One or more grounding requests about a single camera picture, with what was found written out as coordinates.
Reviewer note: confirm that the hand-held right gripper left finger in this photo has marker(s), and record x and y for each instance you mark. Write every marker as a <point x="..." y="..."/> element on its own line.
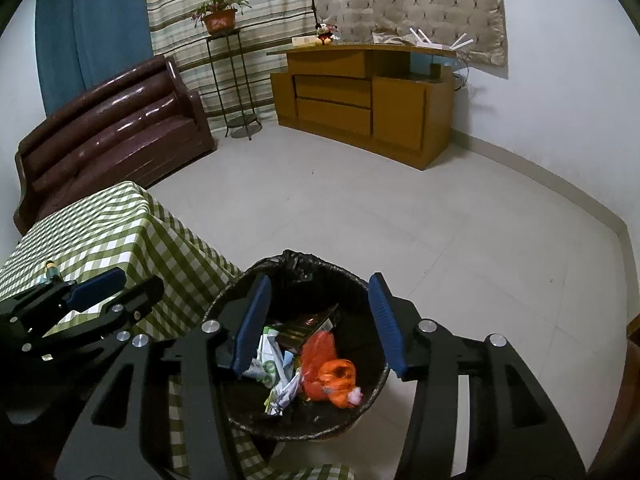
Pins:
<point x="252" y="325"/>

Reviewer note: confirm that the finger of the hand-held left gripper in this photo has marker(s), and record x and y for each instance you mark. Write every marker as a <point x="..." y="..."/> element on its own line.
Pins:
<point x="142" y="295"/>
<point x="97" y="285"/>

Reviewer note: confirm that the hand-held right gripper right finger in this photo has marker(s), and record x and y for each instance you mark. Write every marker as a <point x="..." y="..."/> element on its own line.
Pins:
<point x="385" y="325"/>

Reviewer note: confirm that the black trash bin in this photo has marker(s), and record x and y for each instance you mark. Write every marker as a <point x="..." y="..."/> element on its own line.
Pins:
<point x="360" y="320"/>

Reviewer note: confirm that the white green plastic bag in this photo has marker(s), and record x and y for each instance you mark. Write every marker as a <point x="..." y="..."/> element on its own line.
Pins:
<point x="270" y="360"/>

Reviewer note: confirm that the dark glass bottle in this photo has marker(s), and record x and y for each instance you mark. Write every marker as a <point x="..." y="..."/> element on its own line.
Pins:
<point x="51" y="271"/>

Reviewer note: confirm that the red plastic bag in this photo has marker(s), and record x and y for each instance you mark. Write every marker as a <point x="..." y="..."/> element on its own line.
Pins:
<point x="317" y="355"/>

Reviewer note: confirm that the orange plastic bag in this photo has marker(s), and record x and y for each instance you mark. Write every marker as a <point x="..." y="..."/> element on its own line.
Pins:
<point x="337" y="380"/>

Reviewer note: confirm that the white paper bundle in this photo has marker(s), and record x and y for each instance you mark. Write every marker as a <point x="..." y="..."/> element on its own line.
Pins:
<point x="285" y="395"/>

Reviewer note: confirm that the black box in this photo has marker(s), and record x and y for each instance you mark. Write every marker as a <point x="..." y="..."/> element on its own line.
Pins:
<point x="300" y="332"/>

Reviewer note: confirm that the green checkered tablecloth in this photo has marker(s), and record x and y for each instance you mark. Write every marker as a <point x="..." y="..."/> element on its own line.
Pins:
<point x="100" y="225"/>

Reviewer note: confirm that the brown leather sofa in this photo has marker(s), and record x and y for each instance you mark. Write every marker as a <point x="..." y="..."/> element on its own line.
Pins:
<point x="115" y="130"/>

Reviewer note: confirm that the black metal plant stand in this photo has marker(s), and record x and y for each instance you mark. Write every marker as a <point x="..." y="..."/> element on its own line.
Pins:
<point x="243" y="121"/>

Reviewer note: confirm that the wooden cabinet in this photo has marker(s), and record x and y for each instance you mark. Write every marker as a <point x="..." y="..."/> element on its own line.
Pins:
<point x="400" y="110"/>

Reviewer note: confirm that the brown wooden panel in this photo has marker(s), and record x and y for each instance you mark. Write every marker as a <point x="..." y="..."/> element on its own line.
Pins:
<point x="634" y="340"/>

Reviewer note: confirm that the blue curtain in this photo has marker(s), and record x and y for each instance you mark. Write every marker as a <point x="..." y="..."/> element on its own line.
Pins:
<point x="90" y="35"/>

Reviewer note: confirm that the white router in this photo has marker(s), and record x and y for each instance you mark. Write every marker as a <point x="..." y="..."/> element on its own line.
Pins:
<point x="435" y="46"/>

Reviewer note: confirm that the potted plant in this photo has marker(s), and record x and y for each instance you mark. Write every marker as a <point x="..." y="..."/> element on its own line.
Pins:
<point x="220" y="20"/>

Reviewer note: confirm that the white crumpled plastic sheet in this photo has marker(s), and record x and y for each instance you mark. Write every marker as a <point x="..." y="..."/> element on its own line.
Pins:
<point x="387" y="37"/>

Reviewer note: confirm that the white flat box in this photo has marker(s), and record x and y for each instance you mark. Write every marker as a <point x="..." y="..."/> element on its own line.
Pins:
<point x="305" y="41"/>

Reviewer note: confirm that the mouse plush toy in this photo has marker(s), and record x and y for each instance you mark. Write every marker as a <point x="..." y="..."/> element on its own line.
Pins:
<point x="326" y="35"/>

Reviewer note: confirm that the striped curtain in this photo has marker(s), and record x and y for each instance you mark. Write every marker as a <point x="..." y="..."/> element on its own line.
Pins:
<point x="260" y="10"/>

